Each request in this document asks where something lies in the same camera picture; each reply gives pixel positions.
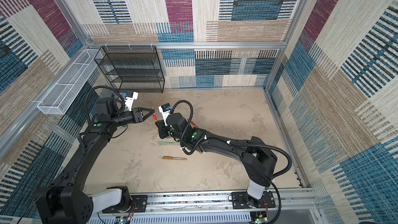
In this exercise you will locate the gold marker bottom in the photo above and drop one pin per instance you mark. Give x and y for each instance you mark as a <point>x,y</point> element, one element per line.
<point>173,158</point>

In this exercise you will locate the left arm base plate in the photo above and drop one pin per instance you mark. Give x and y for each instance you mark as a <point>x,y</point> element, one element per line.
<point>134,203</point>

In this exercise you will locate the light green marker lower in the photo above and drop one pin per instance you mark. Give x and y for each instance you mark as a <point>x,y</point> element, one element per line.
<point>168,143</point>

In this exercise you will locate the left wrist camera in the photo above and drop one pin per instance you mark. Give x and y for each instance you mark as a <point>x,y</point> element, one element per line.
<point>129,100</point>

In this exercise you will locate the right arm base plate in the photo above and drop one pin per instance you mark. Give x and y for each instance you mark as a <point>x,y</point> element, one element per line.
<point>242,200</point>

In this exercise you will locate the white wire mesh basket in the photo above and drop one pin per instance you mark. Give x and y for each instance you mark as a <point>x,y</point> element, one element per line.
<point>60,97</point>

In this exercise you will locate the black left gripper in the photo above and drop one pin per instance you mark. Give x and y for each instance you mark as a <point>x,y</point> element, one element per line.
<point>137,115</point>

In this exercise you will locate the aluminium front rail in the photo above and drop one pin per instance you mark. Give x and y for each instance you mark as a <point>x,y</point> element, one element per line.
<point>288,206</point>

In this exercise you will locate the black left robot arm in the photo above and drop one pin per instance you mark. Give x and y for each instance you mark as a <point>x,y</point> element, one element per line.
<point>64,201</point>

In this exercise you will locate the black wire mesh shelf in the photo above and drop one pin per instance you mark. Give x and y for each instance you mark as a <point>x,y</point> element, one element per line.
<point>131,68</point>

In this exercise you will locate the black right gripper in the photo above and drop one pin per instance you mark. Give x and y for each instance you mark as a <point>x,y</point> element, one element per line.
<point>161,128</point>

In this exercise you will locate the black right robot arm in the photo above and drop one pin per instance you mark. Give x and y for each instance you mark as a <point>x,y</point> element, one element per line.
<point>257,158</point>

